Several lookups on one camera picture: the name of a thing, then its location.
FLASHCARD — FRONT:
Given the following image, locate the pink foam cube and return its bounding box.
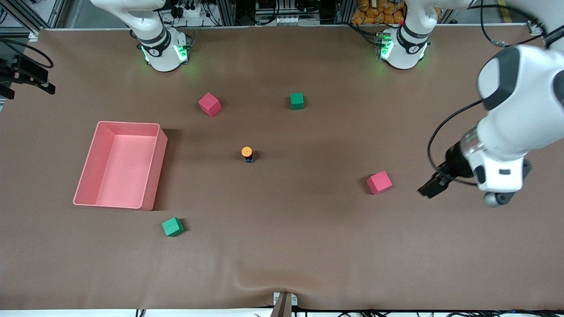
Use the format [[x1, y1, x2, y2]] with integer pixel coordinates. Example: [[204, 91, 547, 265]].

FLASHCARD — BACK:
[[367, 171, 393, 195], [198, 92, 222, 118]]

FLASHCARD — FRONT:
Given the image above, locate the pink plastic bin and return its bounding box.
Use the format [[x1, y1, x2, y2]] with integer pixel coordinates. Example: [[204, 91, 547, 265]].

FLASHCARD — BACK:
[[72, 121, 168, 211]]

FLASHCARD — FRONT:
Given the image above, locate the brown table mat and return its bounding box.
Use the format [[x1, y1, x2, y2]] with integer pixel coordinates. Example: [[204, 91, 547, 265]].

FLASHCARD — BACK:
[[0, 24, 564, 311]]

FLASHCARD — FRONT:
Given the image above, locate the white power strip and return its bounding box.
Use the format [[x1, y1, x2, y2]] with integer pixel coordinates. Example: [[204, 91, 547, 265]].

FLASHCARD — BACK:
[[174, 4, 202, 19]]

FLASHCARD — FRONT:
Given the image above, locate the pile of orange snack bags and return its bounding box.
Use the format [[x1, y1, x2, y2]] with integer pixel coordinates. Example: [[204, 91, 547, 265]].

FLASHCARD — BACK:
[[351, 0, 406, 26]]

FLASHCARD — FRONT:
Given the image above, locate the white terminal block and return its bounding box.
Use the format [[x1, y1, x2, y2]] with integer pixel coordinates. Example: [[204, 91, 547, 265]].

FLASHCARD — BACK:
[[275, 16, 320, 26]]

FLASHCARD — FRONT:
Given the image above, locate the aluminium frame profile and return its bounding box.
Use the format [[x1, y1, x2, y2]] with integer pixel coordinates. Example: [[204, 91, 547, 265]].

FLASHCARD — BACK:
[[527, 20, 551, 37], [0, 0, 67, 41]]

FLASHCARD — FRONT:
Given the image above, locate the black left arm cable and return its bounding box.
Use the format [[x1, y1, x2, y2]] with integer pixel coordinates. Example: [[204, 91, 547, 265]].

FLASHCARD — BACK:
[[427, 0, 551, 185]]

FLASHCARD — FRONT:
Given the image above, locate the black floor cable bundle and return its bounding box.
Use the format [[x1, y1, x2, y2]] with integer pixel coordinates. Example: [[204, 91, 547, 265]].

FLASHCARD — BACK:
[[253, 308, 564, 317]]

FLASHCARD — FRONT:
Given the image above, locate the metal mat clamp bracket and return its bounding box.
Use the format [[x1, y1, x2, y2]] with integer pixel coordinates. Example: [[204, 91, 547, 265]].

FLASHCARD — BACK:
[[270, 292, 298, 317]]

